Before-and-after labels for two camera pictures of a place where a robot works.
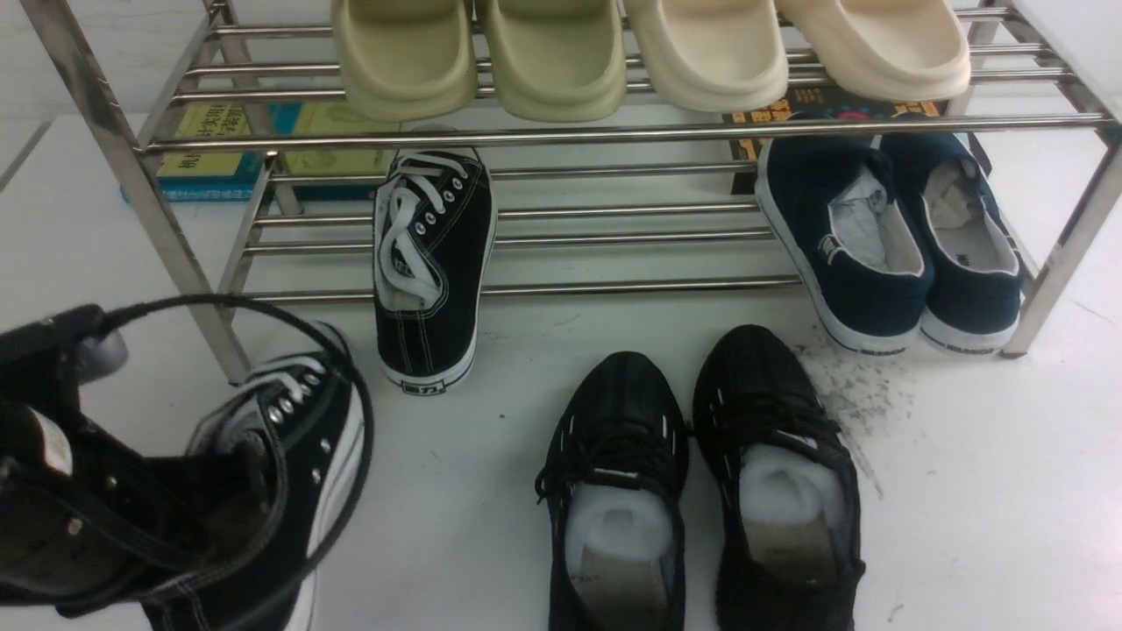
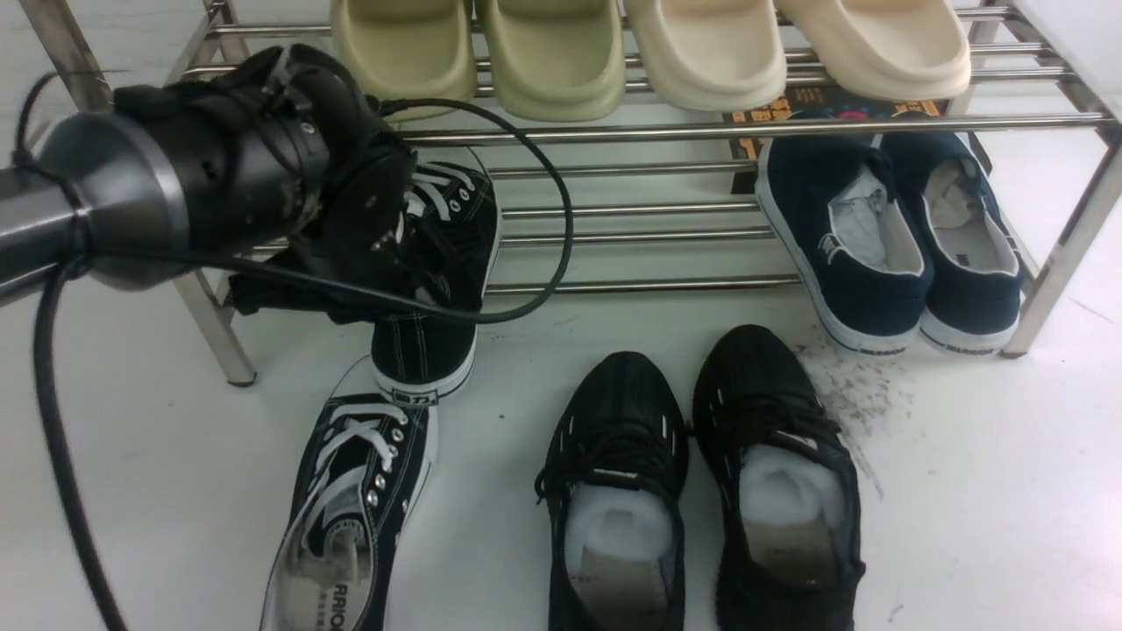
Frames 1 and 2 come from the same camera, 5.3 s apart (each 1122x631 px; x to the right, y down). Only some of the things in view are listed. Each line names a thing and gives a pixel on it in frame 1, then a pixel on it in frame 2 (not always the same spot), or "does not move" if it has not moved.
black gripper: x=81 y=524 -> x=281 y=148
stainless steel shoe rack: x=233 y=142 does not move
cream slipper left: x=714 y=56 does not move
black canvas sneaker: x=285 y=442 -> x=367 y=460
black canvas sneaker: x=434 y=250 does not move
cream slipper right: x=884 y=50 does not move
